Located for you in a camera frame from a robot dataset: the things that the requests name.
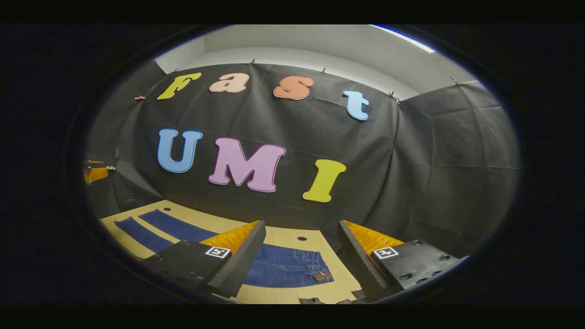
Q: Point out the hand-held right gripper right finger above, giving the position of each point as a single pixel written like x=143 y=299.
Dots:
x=358 y=260

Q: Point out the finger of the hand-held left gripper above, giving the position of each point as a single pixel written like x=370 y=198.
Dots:
x=97 y=173

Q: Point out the blue jeans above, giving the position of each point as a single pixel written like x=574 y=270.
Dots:
x=283 y=267

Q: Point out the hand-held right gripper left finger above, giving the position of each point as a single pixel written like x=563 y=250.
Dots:
x=244 y=260

